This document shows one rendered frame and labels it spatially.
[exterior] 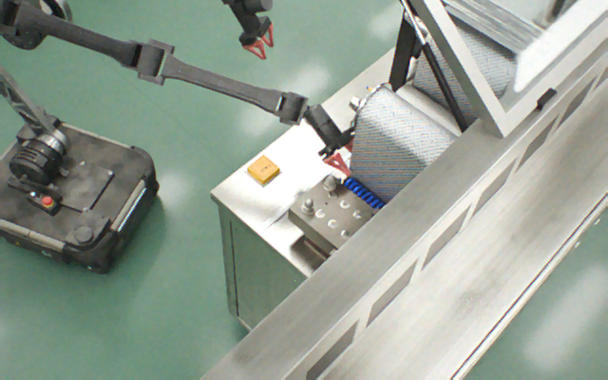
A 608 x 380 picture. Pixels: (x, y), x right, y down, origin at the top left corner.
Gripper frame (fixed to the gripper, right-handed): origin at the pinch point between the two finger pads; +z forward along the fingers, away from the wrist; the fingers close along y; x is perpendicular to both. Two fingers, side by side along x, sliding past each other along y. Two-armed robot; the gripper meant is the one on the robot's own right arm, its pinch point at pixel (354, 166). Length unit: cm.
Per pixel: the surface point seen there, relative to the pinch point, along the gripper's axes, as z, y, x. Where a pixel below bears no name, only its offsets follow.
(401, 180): 8.0, 0.6, 14.9
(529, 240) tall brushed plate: 23, 13, 57
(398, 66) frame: -13.3, -33.2, -1.3
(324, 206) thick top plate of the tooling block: 3.0, 13.0, -3.2
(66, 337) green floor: -4, 73, -128
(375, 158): -0.1, 0.4, 11.5
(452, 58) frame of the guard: -15, 15, 71
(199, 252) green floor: 4, 12, -123
